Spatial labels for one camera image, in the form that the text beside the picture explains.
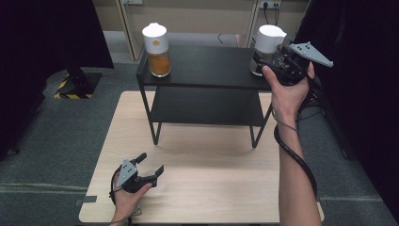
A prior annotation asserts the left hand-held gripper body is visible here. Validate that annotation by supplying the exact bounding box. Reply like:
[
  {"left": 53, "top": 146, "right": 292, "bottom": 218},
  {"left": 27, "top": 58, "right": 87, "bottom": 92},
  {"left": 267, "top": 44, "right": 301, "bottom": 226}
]
[{"left": 117, "top": 158, "right": 158, "bottom": 194}]

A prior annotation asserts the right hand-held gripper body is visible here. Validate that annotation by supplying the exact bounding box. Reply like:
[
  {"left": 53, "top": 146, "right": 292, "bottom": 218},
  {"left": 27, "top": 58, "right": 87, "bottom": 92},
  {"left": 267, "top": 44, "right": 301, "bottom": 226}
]
[{"left": 265, "top": 40, "right": 334, "bottom": 88}]

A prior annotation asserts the grey spice jar white lid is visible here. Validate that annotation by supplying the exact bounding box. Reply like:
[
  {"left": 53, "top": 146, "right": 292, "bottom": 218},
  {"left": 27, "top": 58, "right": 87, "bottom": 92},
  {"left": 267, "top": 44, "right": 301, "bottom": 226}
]
[{"left": 249, "top": 24, "right": 288, "bottom": 77}]

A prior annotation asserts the black two-tier metal shelf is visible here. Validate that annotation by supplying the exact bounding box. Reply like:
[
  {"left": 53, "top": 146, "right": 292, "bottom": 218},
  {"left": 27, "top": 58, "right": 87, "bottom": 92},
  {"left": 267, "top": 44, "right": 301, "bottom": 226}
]
[{"left": 136, "top": 35, "right": 287, "bottom": 149}]

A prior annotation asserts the orange spice jar white lid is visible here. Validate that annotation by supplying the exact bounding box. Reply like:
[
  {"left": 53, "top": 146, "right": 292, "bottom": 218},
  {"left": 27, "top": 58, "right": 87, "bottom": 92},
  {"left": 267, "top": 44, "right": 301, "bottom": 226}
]
[{"left": 141, "top": 22, "right": 172, "bottom": 78}]

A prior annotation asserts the person's left hand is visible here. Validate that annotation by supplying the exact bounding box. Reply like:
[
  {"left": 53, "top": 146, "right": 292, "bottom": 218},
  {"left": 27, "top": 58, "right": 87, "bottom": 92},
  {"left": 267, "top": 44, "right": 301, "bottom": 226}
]
[{"left": 111, "top": 173, "right": 153, "bottom": 221}]

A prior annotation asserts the person's right hand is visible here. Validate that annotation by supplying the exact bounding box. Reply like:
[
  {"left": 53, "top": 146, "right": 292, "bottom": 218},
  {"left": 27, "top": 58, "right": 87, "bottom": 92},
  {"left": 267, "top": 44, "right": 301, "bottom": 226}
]
[{"left": 261, "top": 61, "right": 316, "bottom": 126}]

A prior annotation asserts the beige wooden partition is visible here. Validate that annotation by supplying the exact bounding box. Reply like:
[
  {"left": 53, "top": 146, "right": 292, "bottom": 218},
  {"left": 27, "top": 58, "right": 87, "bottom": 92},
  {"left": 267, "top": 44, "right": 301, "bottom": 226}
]
[{"left": 114, "top": 0, "right": 262, "bottom": 61}]

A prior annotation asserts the black curtain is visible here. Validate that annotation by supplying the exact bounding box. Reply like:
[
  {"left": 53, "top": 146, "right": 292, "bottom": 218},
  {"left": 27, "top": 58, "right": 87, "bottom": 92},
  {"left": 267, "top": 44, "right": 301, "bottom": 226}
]
[
  {"left": 0, "top": 0, "right": 115, "bottom": 162},
  {"left": 291, "top": 0, "right": 399, "bottom": 222}
]

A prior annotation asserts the left hand-held gripper cable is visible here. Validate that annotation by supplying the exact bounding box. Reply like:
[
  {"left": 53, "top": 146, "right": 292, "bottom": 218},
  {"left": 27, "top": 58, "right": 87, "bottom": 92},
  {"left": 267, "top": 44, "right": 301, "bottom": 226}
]
[{"left": 108, "top": 165, "right": 143, "bottom": 219}]

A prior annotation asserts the hand-held gripper cable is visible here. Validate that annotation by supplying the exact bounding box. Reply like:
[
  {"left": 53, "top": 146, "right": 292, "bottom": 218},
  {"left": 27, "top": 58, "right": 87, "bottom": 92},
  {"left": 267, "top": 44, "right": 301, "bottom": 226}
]
[
  {"left": 271, "top": 106, "right": 319, "bottom": 202},
  {"left": 108, "top": 165, "right": 143, "bottom": 219}
]

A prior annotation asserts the white wall socket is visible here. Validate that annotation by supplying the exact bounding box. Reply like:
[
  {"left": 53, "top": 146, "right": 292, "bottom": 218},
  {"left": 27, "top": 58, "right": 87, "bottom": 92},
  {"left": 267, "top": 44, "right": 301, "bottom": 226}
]
[{"left": 258, "top": 0, "right": 282, "bottom": 9}]

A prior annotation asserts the right hand-held gripper cable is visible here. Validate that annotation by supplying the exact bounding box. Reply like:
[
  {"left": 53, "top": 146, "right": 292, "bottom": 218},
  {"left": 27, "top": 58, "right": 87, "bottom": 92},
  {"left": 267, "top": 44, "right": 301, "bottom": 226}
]
[{"left": 271, "top": 106, "right": 319, "bottom": 202}]

